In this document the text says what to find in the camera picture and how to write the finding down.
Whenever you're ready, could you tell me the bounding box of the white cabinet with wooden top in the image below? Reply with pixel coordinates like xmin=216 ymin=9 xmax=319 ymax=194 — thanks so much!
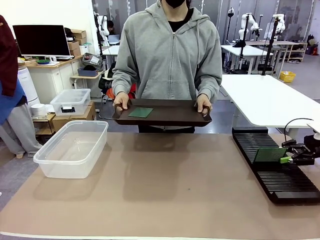
xmin=18 ymin=53 xmax=85 ymax=105

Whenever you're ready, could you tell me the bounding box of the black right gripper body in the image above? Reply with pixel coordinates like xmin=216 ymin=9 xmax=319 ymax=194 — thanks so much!
xmin=298 ymin=134 xmax=320 ymax=166

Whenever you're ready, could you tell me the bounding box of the green printed circuit board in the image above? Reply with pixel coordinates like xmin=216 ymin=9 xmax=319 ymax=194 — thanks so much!
xmin=128 ymin=107 xmax=154 ymax=118
xmin=254 ymin=147 xmax=288 ymax=164

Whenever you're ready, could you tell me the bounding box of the small black-framed side table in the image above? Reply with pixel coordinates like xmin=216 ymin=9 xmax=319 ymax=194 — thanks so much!
xmin=32 ymin=112 xmax=57 ymax=138

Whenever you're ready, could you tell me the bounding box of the white air purifier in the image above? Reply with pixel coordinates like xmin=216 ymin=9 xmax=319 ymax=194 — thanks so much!
xmin=16 ymin=66 xmax=41 ymax=106

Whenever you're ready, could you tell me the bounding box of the dark brown serving tray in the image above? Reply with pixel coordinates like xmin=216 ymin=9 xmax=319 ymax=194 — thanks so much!
xmin=111 ymin=98 xmax=213 ymax=127

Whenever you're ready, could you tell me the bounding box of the black computer monitor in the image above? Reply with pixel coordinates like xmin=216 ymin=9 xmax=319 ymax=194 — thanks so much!
xmin=12 ymin=24 xmax=73 ymax=62

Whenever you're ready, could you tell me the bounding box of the blue plastic bin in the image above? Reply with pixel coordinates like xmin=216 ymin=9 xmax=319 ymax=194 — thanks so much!
xmin=77 ymin=67 xmax=99 ymax=77

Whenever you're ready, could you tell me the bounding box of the red crate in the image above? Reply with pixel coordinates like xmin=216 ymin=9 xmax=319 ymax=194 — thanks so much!
xmin=305 ymin=45 xmax=319 ymax=56

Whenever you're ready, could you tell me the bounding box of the person's left forearm grey sleeve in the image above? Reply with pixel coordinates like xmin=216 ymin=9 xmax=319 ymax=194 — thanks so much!
xmin=197 ymin=69 xmax=223 ymax=102

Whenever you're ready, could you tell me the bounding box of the seated black-haired person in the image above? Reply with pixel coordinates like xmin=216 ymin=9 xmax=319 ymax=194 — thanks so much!
xmin=106 ymin=20 xmax=118 ymax=36

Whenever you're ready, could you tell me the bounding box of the orange bag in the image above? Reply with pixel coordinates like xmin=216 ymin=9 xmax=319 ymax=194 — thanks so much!
xmin=106 ymin=83 xmax=137 ymax=101

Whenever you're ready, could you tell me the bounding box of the small white cylinder device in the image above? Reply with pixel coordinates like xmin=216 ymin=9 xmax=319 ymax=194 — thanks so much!
xmin=30 ymin=103 xmax=48 ymax=118

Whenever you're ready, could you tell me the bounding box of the person in maroon top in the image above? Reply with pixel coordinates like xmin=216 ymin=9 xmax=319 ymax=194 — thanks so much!
xmin=0 ymin=14 xmax=43 ymax=158

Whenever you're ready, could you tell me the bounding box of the black light stand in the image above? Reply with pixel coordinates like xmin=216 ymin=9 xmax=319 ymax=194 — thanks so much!
xmin=225 ymin=6 xmax=236 ymax=44

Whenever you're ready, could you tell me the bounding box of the black bag on chair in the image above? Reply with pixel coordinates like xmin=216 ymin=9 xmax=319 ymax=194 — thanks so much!
xmin=98 ymin=61 xmax=117 ymax=101

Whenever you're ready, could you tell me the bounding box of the yellow plastic basket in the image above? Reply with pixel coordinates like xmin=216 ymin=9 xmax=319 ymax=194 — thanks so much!
xmin=279 ymin=71 xmax=297 ymax=84

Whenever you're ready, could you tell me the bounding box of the person's left hand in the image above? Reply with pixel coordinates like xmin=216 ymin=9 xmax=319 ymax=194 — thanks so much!
xmin=195 ymin=93 xmax=214 ymax=117

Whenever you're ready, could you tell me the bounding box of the black pole stand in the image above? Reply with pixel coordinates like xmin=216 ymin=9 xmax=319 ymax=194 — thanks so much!
xmin=260 ymin=16 xmax=281 ymax=76

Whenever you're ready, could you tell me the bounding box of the clear lidded storage box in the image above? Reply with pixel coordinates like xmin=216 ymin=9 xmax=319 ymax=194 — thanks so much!
xmin=49 ymin=88 xmax=92 ymax=117

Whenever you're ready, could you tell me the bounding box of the small wooden side table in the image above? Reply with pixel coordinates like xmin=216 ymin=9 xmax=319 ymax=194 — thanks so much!
xmin=70 ymin=70 xmax=106 ymax=101

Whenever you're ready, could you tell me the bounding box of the person's right forearm grey sleeve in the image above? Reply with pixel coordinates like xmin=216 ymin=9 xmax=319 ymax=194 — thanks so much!
xmin=111 ymin=69 xmax=137 ymax=101

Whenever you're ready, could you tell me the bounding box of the wooden shelf bench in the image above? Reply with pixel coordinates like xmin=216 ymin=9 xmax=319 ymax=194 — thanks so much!
xmin=246 ymin=40 xmax=308 ymax=64

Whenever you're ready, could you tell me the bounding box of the large brown cardboard box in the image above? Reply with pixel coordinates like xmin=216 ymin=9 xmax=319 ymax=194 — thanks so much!
xmin=51 ymin=101 xmax=97 ymax=133

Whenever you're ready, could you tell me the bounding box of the grey tilted basket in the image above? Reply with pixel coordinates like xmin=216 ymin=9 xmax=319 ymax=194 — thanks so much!
xmin=82 ymin=52 xmax=103 ymax=70

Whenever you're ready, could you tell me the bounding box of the clear plastic bin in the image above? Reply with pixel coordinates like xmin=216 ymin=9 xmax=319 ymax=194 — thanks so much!
xmin=33 ymin=120 xmax=110 ymax=180

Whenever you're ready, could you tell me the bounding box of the grey laptop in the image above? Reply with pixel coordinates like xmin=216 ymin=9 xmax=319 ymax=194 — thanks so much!
xmin=107 ymin=34 xmax=121 ymax=46

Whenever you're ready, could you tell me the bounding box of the black face mask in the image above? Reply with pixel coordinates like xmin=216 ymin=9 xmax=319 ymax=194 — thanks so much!
xmin=164 ymin=0 xmax=189 ymax=8

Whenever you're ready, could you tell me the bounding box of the white background table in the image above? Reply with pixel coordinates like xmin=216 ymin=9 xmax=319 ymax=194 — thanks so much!
xmin=101 ymin=44 xmax=121 ymax=71
xmin=220 ymin=44 xmax=273 ymax=75

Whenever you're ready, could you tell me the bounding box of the black floor cable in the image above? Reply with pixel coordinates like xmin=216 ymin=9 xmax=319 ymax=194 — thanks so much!
xmin=98 ymin=109 xmax=115 ymax=121

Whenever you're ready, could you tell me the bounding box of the black tripod stand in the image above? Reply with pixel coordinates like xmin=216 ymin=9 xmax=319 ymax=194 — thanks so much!
xmin=236 ymin=13 xmax=252 ymax=74

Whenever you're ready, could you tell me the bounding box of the large white table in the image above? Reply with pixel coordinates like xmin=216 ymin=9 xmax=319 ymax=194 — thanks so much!
xmin=219 ymin=74 xmax=320 ymax=140

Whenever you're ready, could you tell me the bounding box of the person's right hand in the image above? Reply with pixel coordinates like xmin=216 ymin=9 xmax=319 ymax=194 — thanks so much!
xmin=112 ymin=91 xmax=131 ymax=112

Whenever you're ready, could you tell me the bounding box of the black slotted PCB rack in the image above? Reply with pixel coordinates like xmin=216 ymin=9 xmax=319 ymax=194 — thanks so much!
xmin=231 ymin=127 xmax=320 ymax=206

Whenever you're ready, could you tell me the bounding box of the person in grey hoodie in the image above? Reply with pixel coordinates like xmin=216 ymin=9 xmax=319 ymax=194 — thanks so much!
xmin=111 ymin=0 xmax=223 ymax=134

